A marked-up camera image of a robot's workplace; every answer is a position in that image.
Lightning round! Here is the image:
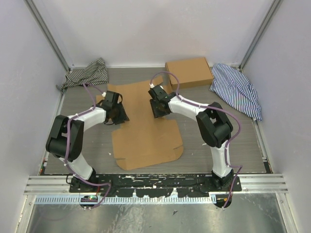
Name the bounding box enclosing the left aluminium corner post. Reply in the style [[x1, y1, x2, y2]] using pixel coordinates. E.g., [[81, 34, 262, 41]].
[[24, 0, 70, 71]]

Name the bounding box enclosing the aluminium front rail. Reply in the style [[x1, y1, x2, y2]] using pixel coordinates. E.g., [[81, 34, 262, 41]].
[[24, 173, 288, 197]]

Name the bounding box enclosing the cardboard box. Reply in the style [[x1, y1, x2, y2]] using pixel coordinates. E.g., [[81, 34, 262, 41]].
[[99, 81, 184, 171], [165, 57, 214, 90]]

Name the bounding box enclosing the aluminium corner post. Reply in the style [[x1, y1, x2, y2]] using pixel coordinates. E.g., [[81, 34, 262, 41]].
[[24, 0, 70, 71], [239, 0, 283, 71]]

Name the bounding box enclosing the folded closed cardboard box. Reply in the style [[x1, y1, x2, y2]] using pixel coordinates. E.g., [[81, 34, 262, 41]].
[[165, 57, 214, 90]]

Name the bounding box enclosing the grey striped cloth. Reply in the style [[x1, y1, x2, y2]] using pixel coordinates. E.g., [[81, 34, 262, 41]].
[[56, 58, 109, 94]]

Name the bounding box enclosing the slotted grey cable duct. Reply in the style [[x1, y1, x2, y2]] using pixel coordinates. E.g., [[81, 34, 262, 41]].
[[34, 195, 216, 205]]

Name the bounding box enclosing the right aluminium corner post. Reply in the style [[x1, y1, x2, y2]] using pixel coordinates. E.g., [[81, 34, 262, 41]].
[[239, 0, 283, 71]]

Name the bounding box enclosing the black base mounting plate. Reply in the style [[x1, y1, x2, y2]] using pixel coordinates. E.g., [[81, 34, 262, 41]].
[[66, 173, 233, 198]]

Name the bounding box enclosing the blue white striped cloth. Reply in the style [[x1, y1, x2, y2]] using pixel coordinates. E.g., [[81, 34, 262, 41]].
[[210, 64, 262, 121]]

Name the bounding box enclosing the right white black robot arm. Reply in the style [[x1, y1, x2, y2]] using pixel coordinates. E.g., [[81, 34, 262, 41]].
[[148, 84, 234, 192]]

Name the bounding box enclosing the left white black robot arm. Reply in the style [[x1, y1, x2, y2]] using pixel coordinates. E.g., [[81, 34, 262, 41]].
[[46, 91, 129, 193]]

